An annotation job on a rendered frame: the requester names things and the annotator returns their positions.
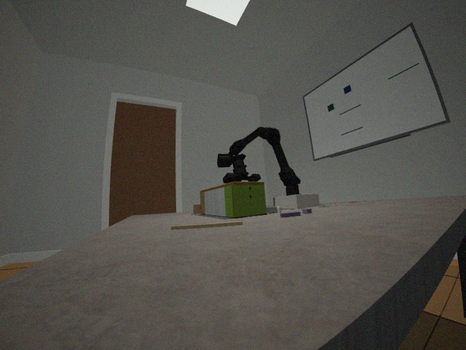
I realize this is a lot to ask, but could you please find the tan flat bar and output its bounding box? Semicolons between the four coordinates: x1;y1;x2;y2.
171;221;243;230

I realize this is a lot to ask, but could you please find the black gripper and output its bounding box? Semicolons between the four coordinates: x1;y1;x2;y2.
223;163;261;183

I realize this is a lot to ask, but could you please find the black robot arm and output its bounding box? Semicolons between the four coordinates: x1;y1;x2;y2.
217;126;300;195

